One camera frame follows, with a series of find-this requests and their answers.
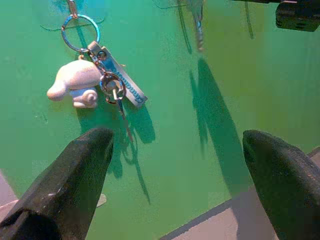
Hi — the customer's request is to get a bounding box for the green wall board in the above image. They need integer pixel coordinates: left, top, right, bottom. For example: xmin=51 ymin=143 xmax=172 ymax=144
xmin=0 ymin=0 xmax=320 ymax=240

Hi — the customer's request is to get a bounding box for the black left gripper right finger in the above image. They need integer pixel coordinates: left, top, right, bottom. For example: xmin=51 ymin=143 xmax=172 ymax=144
xmin=242 ymin=129 xmax=320 ymax=240

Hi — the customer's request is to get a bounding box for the keychain with white plush toy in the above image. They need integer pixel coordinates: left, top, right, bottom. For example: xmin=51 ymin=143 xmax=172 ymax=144
xmin=46 ymin=13 xmax=148 ymax=143

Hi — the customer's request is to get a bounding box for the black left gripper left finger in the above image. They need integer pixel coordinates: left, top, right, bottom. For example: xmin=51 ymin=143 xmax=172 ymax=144
xmin=0 ymin=127 xmax=115 ymax=240

